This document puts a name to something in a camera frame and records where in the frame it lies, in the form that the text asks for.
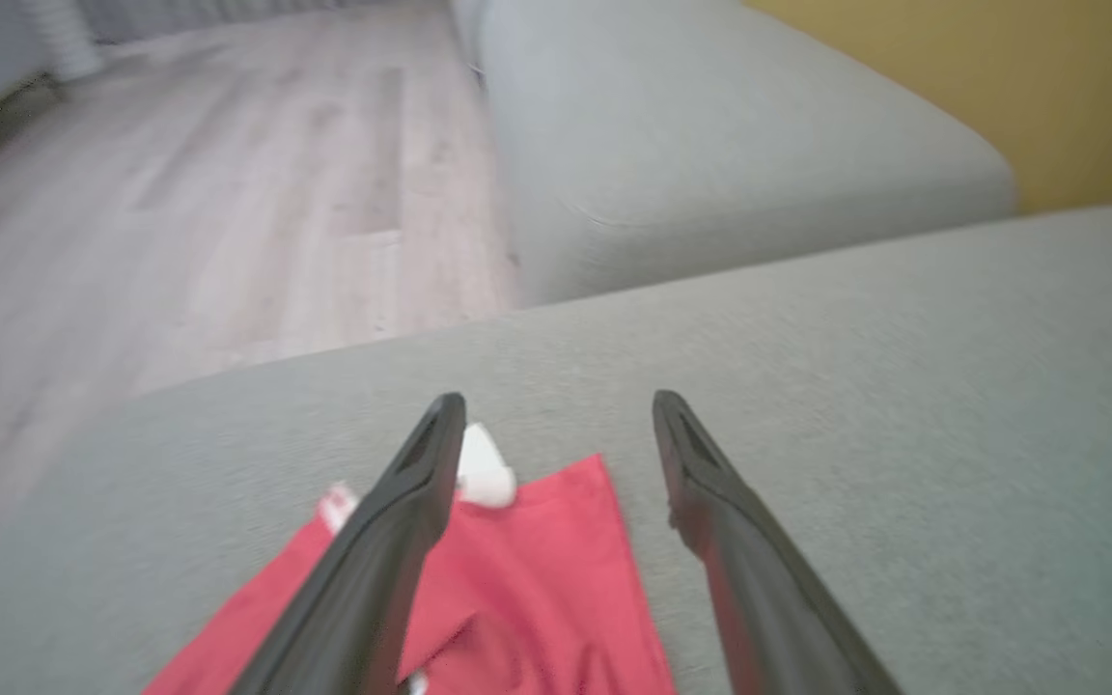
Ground grey sofa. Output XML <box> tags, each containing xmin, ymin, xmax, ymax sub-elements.
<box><xmin>0</xmin><ymin>203</ymin><xmax>1112</xmax><ymax>695</ymax></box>

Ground red basketball jersey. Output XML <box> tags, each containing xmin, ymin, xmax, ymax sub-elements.
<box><xmin>141</xmin><ymin>422</ymin><xmax>679</xmax><ymax>695</ymax></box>

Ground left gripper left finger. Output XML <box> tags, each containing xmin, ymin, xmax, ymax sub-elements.
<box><xmin>228</xmin><ymin>392</ymin><xmax>468</xmax><ymax>695</ymax></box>

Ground yellow sofa backrest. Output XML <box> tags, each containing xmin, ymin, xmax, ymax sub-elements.
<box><xmin>744</xmin><ymin>0</ymin><xmax>1112</xmax><ymax>215</ymax></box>

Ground grey pleated curtain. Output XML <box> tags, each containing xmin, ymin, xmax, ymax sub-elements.
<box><xmin>73</xmin><ymin>0</ymin><xmax>451</xmax><ymax>44</ymax></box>

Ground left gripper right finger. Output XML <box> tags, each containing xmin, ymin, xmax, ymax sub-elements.
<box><xmin>652</xmin><ymin>389</ymin><xmax>904</xmax><ymax>695</ymax></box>

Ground grey sofa back cushion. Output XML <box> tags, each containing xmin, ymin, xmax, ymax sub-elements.
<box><xmin>450</xmin><ymin>0</ymin><xmax>1018</xmax><ymax>308</ymax></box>

